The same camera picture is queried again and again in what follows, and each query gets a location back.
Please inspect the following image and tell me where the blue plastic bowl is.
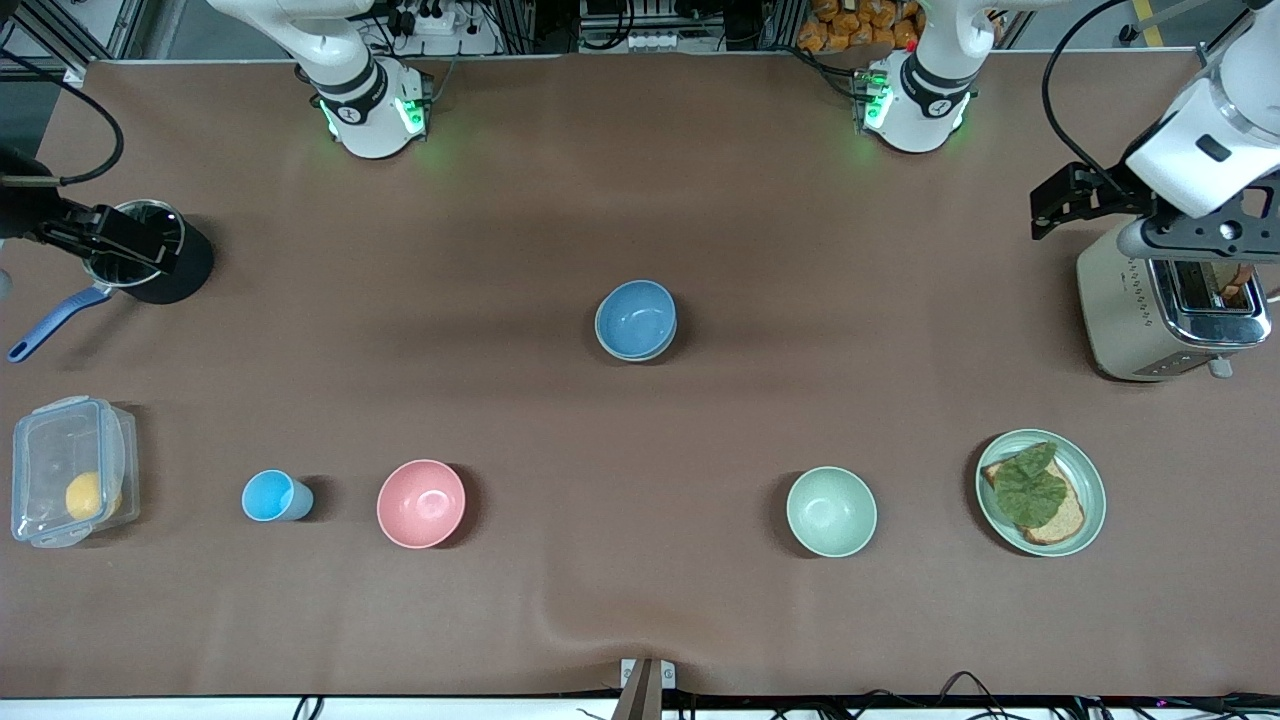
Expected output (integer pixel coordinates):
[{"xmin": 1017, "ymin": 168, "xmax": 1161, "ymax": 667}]
[{"xmin": 596, "ymin": 280, "xmax": 677, "ymax": 359}]

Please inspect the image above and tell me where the sage green plastic bowl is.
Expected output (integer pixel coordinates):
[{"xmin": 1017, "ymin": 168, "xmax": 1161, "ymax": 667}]
[{"xmin": 596, "ymin": 300, "xmax": 679, "ymax": 364}]

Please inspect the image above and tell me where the pink plastic bowl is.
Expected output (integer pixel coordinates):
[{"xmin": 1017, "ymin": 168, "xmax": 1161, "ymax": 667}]
[{"xmin": 376, "ymin": 459, "xmax": 468, "ymax": 550}]

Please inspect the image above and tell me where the pale mint green bowl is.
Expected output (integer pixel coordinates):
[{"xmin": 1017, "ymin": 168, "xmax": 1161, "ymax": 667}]
[{"xmin": 786, "ymin": 466, "xmax": 878, "ymax": 558}]

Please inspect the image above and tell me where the beige and chrome toaster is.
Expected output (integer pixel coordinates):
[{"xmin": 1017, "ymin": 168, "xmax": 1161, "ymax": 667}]
[{"xmin": 1077, "ymin": 215, "xmax": 1273, "ymax": 383}]

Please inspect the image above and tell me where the clear plastic lidded container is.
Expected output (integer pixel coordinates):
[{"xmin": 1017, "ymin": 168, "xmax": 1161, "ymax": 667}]
[{"xmin": 10, "ymin": 395, "xmax": 141, "ymax": 549}]

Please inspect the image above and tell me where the yellow lemon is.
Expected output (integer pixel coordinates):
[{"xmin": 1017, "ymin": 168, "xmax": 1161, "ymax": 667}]
[{"xmin": 65, "ymin": 472, "xmax": 107, "ymax": 521}]

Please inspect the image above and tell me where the orange snack packets pile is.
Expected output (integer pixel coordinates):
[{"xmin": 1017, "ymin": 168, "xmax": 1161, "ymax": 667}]
[{"xmin": 797, "ymin": 0, "xmax": 921, "ymax": 53}]

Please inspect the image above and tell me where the pale green plate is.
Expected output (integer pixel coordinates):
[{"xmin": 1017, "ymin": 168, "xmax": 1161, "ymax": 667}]
[{"xmin": 975, "ymin": 429, "xmax": 1108, "ymax": 558}]

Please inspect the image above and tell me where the light blue plastic cup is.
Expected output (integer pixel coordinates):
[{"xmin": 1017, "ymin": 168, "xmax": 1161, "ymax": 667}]
[{"xmin": 241, "ymin": 469, "xmax": 314, "ymax": 523}]

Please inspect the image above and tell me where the green lettuce leaf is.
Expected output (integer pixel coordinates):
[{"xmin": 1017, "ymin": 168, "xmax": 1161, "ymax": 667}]
[{"xmin": 992, "ymin": 442, "xmax": 1069, "ymax": 529}]

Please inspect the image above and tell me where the brown bread slice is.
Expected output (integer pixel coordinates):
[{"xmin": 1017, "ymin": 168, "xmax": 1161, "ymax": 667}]
[{"xmin": 980, "ymin": 455, "xmax": 1087, "ymax": 546}]

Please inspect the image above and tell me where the white power strip with plugs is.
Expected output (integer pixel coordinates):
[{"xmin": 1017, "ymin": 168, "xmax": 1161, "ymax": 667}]
[{"xmin": 385, "ymin": 0, "xmax": 501, "ymax": 56}]

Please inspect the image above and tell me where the brown table cover mat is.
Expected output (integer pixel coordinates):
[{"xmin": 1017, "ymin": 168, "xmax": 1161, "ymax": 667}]
[{"xmin": 0, "ymin": 50, "xmax": 1280, "ymax": 699}]

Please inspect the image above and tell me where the dark pot with blue handle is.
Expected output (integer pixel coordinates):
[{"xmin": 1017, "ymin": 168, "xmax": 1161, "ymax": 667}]
[{"xmin": 8, "ymin": 198, "xmax": 216, "ymax": 363}]

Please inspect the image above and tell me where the metal table edge bracket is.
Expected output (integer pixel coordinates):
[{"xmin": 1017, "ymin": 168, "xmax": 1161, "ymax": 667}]
[{"xmin": 620, "ymin": 658, "xmax": 677, "ymax": 691}]

